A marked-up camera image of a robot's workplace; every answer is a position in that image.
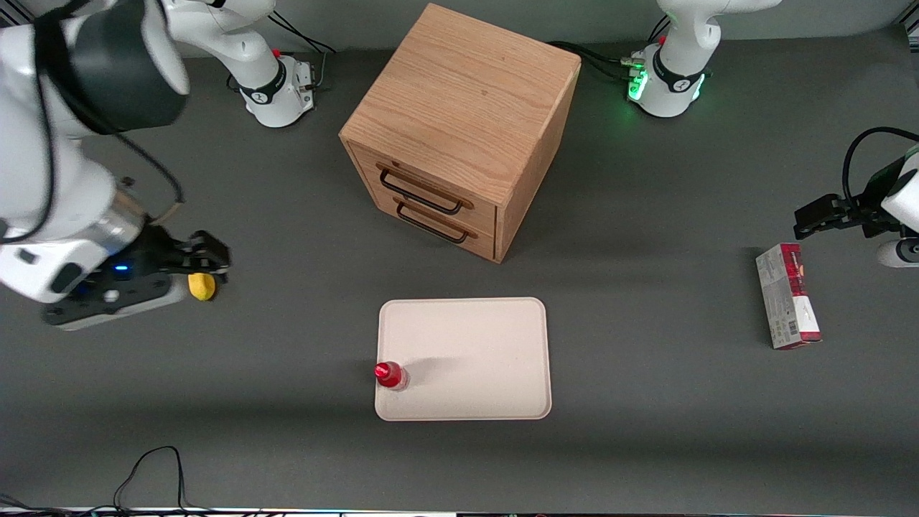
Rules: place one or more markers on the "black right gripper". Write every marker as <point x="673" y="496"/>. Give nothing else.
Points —
<point x="162" y="253"/>

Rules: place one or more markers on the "yellow lemon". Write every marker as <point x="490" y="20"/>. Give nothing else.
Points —
<point x="202" y="289"/>

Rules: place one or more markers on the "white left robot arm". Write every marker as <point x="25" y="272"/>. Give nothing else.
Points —
<point x="682" y="43"/>

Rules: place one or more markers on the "wooden drawer front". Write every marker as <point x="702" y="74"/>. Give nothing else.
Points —
<point x="482" y="243"/>
<point x="481" y="215"/>

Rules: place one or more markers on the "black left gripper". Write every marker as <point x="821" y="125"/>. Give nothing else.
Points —
<point x="866" y="213"/>

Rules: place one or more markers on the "grey and red carton box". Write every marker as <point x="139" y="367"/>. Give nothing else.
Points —
<point x="786" y="301"/>

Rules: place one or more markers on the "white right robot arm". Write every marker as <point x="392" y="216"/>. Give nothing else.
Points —
<point x="29" y="172"/>

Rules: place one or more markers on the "beige rectangular tray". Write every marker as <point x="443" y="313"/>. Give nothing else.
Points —
<point x="474" y="345"/>

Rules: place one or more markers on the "wooden drawer cabinet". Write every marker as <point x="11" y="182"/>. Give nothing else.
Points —
<point x="467" y="93"/>

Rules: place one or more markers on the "red coke bottle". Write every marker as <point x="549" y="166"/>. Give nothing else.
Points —
<point x="390" y="375"/>

